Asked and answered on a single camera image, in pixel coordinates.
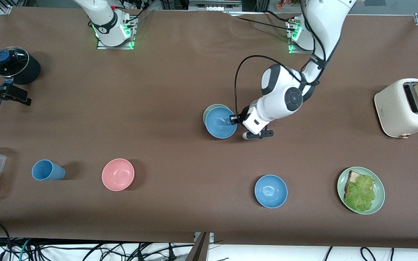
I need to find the blue bowl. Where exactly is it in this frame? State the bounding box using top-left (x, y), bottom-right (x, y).
top-left (205, 108), bottom-right (238, 139)
top-left (254, 175), bottom-right (288, 209)

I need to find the light green bowl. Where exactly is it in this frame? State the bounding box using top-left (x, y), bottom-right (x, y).
top-left (203, 104), bottom-right (233, 127)

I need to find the pink bowl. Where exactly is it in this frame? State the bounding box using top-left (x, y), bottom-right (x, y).
top-left (102, 158), bottom-right (135, 191)

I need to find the glass lid with blue knob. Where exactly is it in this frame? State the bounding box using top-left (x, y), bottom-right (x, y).
top-left (0, 46), bottom-right (26, 77)

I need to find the black pot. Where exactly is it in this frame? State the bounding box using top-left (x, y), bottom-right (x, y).
top-left (0, 46), bottom-right (41, 86)

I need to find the blue cup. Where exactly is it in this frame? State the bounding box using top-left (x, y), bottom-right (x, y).
top-left (32, 159), bottom-right (66, 181)

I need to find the toast slice with dark crust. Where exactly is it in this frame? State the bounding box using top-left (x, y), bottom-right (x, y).
top-left (344, 170), bottom-right (376, 198)

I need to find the orange red object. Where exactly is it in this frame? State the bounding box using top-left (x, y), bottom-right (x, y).
top-left (277, 0), bottom-right (303, 10)

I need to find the green lettuce leaf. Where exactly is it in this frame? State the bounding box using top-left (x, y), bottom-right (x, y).
top-left (344, 174), bottom-right (376, 212)

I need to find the cream white toaster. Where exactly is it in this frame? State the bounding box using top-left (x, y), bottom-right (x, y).
top-left (374, 78), bottom-right (418, 138)

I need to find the light green plate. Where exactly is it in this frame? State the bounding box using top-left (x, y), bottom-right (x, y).
top-left (337, 166), bottom-right (385, 215)

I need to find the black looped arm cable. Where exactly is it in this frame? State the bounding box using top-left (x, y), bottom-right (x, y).
top-left (234, 55), bottom-right (328, 120)

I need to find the black base cable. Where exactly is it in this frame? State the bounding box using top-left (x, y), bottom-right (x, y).
top-left (226, 11), bottom-right (294, 31)
top-left (121, 0), bottom-right (156, 23)

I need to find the grey metal equipment rail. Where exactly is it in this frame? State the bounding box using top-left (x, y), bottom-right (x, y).
top-left (189, 0), bottom-right (243, 12)

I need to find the aluminium profile post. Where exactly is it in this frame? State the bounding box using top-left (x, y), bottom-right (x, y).
top-left (185, 232), bottom-right (214, 261)

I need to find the teal floor cable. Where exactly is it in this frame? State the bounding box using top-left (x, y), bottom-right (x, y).
top-left (19, 237), bottom-right (32, 261)

